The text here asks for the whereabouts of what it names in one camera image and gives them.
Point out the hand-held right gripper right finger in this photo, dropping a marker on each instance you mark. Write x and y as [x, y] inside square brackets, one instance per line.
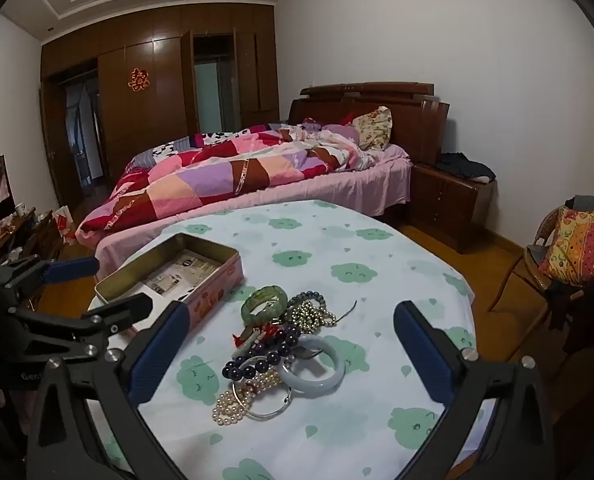
[422, 355]

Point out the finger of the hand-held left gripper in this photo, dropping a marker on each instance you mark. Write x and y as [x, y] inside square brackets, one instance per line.
[72, 268]
[122, 310]

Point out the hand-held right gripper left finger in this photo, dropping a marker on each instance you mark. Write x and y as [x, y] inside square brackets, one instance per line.
[159, 352]

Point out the pink metal tin box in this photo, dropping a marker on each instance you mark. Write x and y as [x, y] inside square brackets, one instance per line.
[217, 285]

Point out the white jade bangle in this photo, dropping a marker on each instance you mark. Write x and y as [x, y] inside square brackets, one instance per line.
[307, 386]

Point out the green jade bangle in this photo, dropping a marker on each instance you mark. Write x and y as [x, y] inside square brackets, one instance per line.
[264, 290]

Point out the thin silver bangle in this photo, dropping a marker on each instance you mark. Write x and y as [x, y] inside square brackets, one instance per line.
[272, 414]

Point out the low wooden cabinet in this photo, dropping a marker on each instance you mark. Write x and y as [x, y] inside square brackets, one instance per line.
[42, 240]

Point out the red and white bag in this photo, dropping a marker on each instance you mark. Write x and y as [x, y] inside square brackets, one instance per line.
[63, 222]

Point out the printed paper sheet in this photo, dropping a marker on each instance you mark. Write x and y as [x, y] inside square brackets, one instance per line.
[182, 270]

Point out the white cup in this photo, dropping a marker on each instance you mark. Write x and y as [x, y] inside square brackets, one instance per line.
[19, 207]

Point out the rattan chair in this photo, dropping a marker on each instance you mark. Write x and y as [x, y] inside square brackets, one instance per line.
[527, 260]

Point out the wooden nightstand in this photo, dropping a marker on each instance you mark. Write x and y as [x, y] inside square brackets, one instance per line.
[447, 210]

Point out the patchwork quilt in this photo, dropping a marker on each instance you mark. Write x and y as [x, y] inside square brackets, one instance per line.
[202, 185]

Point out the dark brown garment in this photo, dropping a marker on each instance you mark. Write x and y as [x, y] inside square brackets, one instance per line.
[577, 310]

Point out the brown wooden wardrobe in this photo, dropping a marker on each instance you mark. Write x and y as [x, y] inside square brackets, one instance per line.
[152, 125]

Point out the dark folded clothes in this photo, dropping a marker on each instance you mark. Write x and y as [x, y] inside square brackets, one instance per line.
[462, 166]

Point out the colourful patterned cushion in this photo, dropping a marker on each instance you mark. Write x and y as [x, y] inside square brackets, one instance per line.
[582, 245]

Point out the black and white blanket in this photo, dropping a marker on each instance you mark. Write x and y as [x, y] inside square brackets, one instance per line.
[217, 139]

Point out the pink bed sheet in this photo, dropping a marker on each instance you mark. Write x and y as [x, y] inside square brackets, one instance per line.
[327, 185]

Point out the red paper decoration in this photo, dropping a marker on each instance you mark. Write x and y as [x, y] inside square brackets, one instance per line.
[137, 79]

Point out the grey cloth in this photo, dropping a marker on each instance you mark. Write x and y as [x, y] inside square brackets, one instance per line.
[592, 203]

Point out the floral pillow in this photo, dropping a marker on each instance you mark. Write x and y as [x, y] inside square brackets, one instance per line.
[374, 127]

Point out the wooden bed headboard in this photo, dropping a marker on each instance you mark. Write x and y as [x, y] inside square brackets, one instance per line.
[417, 120]

